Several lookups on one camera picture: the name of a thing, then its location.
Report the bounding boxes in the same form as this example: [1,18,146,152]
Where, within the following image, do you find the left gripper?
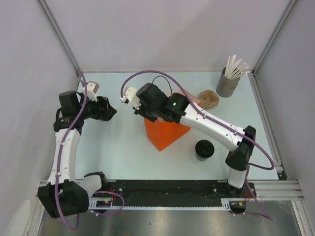
[76,92,116,121]

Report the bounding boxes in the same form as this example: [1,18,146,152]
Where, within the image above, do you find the orange paper bag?
[144,118,191,151]

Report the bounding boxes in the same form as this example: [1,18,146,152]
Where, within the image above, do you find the black plastic cup lid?
[194,139,215,157]

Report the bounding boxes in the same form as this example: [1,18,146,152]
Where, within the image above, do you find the dark takeout coffee cup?
[194,139,215,162]

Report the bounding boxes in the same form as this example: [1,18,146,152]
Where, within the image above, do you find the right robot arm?
[125,83,256,197]

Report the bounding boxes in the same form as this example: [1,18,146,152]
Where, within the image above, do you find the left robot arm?
[37,90,117,218]

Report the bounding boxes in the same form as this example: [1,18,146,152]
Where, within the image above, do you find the grey straw holder cup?
[216,67,240,98]

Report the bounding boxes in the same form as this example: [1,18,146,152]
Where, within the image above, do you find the white straws bundle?
[223,55,250,80]

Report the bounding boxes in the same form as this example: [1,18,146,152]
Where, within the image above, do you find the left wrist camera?
[82,81,100,102]

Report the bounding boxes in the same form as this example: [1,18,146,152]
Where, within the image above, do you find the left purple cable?
[53,68,125,231]

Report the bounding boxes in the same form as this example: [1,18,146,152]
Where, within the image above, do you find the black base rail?
[107,180,256,207]

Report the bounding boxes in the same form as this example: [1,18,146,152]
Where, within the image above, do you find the white cable duct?
[87,198,233,211]

